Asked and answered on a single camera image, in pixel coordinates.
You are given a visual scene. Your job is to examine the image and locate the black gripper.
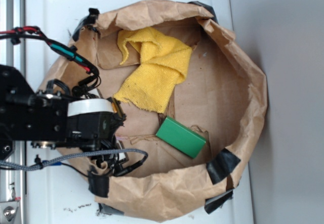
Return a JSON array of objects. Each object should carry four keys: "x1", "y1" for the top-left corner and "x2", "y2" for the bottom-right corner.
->
[{"x1": 30, "y1": 78, "x2": 127, "y2": 159}]

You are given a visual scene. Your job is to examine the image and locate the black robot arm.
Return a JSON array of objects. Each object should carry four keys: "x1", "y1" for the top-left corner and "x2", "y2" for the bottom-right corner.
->
[{"x1": 1, "y1": 65, "x2": 126, "y2": 160}]

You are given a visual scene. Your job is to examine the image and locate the black tape piece right front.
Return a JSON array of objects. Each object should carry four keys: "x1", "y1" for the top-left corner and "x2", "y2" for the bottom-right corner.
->
[{"x1": 88, "y1": 166, "x2": 125, "y2": 216}]

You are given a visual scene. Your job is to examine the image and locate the black tape piece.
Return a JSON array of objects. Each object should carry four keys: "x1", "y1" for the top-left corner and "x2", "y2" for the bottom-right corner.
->
[
  {"x1": 72, "y1": 8, "x2": 100, "y2": 41},
  {"x1": 188, "y1": 1, "x2": 219, "y2": 24},
  {"x1": 204, "y1": 148, "x2": 241, "y2": 214},
  {"x1": 88, "y1": 166, "x2": 125, "y2": 216}
]

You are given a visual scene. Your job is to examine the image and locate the white plastic bin lid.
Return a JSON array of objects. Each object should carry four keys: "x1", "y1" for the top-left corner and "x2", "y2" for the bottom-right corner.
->
[{"x1": 25, "y1": 0, "x2": 264, "y2": 223}]

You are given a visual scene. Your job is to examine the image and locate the green rectangular block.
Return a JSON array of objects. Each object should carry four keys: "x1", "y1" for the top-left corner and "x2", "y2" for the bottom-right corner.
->
[{"x1": 155, "y1": 116, "x2": 207, "y2": 158}]

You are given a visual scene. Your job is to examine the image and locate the yellow microfiber cloth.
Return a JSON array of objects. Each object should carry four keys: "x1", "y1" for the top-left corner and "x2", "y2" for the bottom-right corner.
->
[{"x1": 114, "y1": 27, "x2": 192, "y2": 113}]

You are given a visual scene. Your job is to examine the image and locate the brown paper bag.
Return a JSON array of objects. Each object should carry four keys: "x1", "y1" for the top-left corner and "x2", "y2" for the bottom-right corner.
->
[{"x1": 37, "y1": 0, "x2": 268, "y2": 222}]

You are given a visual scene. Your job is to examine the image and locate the black tape piece right side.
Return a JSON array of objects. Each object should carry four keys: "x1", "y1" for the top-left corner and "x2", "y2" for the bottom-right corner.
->
[{"x1": 72, "y1": 8, "x2": 100, "y2": 41}]

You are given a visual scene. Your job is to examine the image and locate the black tape piece left front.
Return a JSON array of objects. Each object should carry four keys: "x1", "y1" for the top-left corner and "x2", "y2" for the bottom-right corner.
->
[{"x1": 204, "y1": 148, "x2": 241, "y2": 214}]

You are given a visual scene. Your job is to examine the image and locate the black tape piece far right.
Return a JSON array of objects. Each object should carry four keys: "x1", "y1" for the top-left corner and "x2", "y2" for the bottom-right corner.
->
[{"x1": 188, "y1": 1, "x2": 219, "y2": 24}]

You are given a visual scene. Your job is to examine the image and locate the red and black wire bundle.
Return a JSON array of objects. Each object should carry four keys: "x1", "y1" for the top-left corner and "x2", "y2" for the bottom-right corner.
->
[{"x1": 0, "y1": 26, "x2": 101, "y2": 93}]

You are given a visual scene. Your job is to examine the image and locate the grey braided cable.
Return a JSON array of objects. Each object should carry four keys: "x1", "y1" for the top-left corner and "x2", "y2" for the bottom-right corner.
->
[{"x1": 0, "y1": 148, "x2": 149, "y2": 176}]

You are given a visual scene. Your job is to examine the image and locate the aluminium rail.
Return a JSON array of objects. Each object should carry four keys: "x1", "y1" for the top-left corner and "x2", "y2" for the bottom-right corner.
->
[{"x1": 1, "y1": 0, "x2": 27, "y2": 223}]

